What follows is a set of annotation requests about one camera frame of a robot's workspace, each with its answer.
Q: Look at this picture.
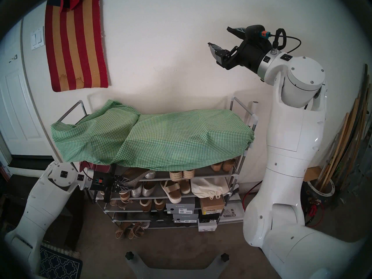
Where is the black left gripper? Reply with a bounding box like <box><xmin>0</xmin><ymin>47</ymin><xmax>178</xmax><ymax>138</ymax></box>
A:
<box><xmin>93</xmin><ymin>172</ymin><xmax>136</xmax><ymax>203</ymax></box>

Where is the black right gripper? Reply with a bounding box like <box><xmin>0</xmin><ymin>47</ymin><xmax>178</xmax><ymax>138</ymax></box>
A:
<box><xmin>208</xmin><ymin>26</ymin><xmax>273</xmax><ymax>76</ymax></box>

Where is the grey metal shoe rack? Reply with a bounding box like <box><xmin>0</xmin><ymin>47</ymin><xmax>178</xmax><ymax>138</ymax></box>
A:
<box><xmin>60</xmin><ymin>97</ymin><xmax>259</xmax><ymax>229</ymax></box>

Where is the black ankle boot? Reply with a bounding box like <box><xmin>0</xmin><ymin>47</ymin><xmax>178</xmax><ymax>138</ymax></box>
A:
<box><xmin>151</xmin><ymin>212</ymin><xmax>173</xmax><ymax>223</ymax></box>

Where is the light grey Vionic shoebox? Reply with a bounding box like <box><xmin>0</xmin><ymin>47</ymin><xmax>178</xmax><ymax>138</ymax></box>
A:
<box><xmin>166</xmin><ymin>196</ymin><xmax>196</xmax><ymax>215</ymax></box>

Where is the white plastic pipe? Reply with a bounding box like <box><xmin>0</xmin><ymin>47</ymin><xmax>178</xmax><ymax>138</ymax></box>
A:
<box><xmin>251</xmin><ymin>101</ymin><xmax>259</xmax><ymax>128</ymax></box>

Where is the green gingham cloth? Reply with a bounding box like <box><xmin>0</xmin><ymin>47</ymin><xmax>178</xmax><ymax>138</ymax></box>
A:
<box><xmin>50</xmin><ymin>99</ymin><xmax>255</xmax><ymax>171</ymax></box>

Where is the dark grey Vionic shoebox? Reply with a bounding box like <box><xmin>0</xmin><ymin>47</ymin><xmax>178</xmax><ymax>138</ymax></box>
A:
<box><xmin>172</xmin><ymin>213</ymin><xmax>199</xmax><ymax>223</ymax></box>

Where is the brown cardboard shoebox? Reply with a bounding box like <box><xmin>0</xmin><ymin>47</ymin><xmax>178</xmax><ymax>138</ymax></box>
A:
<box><xmin>199</xmin><ymin>196</ymin><xmax>226</xmax><ymax>215</ymax></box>

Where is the black shoebox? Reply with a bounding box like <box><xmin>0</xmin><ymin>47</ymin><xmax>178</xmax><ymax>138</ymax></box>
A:
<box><xmin>198</xmin><ymin>212</ymin><xmax>220</xmax><ymax>223</ymax></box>

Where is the white shoebox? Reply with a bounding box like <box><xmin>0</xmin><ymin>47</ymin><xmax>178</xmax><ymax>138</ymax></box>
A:
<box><xmin>198</xmin><ymin>220</ymin><xmax>218</xmax><ymax>232</ymax></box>

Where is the navy patterned rug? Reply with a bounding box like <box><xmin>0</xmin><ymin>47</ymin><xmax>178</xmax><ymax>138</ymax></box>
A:
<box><xmin>38</xmin><ymin>243</ymin><xmax>83</xmax><ymax>279</ymax></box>

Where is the white flat carton with label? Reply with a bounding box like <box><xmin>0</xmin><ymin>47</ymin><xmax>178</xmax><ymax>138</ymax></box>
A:
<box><xmin>219</xmin><ymin>193</ymin><xmax>244</xmax><ymax>223</ymax></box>

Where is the white panel door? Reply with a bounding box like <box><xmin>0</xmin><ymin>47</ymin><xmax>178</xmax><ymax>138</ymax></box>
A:
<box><xmin>0</xmin><ymin>20</ymin><xmax>54</xmax><ymax>157</ymax></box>

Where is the light wooden slat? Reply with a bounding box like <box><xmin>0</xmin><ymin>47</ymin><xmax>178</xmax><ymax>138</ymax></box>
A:
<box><xmin>318</xmin><ymin>113</ymin><xmax>350</xmax><ymax>189</ymax></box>

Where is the tall dark wooden board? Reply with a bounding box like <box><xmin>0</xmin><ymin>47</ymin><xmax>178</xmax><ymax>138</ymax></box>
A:
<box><xmin>346</xmin><ymin>63</ymin><xmax>372</xmax><ymax>189</ymax></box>

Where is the brown cardboard piece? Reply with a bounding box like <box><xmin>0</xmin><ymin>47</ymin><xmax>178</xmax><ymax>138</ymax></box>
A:
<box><xmin>304</xmin><ymin>166</ymin><xmax>321</xmax><ymax>182</ymax></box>

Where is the dark pot with white rim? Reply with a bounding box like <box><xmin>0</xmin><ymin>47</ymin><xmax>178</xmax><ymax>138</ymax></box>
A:
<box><xmin>305</xmin><ymin>179</ymin><xmax>335</xmax><ymax>208</ymax></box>

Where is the tan strappy heeled sandal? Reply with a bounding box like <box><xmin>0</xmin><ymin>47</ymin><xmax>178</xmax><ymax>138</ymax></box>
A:
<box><xmin>110</xmin><ymin>199</ymin><xmax>133</xmax><ymax>210</ymax></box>

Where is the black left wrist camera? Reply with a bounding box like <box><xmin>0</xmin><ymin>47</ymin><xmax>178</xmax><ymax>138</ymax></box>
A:
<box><xmin>94</xmin><ymin>174</ymin><xmax>112</xmax><ymax>189</ymax></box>

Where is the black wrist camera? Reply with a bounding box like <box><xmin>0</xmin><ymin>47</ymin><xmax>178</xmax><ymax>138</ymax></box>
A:
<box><xmin>246</xmin><ymin>25</ymin><xmax>271</xmax><ymax>45</ymax></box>
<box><xmin>94</xmin><ymin>174</ymin><xmax>112</xmax><ymax>189</ymax></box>

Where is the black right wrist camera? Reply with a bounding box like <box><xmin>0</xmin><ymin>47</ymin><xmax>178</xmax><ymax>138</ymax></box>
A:
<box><xmin>246</xmin><ymin>25</ymin><xmax>271</xmax><ymax>45</ymax></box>

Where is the tan strappy floor sandal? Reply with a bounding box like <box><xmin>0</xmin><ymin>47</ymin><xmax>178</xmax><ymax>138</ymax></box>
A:
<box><xmin>128</xmin><ymin>222</ymin><xmax>145</xmax><ymax>239</ymax></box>
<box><xmin>115</xmin><ymin>222</ymin><xmax>128</xmax><ymax>239</ymax></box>

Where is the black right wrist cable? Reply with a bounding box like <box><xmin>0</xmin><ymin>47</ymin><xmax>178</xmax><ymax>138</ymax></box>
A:
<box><xmin>269</xmin><ymin>28</ymin><xmax>302</xmax><ymax>55</ymax></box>

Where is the grey robot base frame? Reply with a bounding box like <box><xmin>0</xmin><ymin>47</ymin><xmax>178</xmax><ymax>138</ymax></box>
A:
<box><xmin>125</xmin><ymin>251</ymin><xmax>230</xmax><ymax>279</ymax></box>

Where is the cream drawstring cloth bag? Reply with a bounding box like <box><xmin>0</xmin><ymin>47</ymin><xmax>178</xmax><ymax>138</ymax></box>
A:
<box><xmin>190</xmin><ymin>177</ymin><xmax>230</xmax><ymax>200</ymax></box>

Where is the red orange striped wall hanging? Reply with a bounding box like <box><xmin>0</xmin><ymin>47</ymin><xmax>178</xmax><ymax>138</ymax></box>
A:
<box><xmin>44</xmin><ymin>0</ymin><xmax>109</xmax><ymax>92</ymax></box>

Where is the white double light switch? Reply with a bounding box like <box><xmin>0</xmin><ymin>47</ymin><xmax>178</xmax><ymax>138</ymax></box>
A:
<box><xmin>30</xmin><ymin>26</ymin><xmax>45</xmax><ymax>51</ymax></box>

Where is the red jumper cable bundle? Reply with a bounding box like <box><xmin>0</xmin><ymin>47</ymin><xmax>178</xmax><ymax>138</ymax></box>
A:
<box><xmin>304</xmin><ymin>194</ymin><xmax>323</xmax><ymax>227</ymax></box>

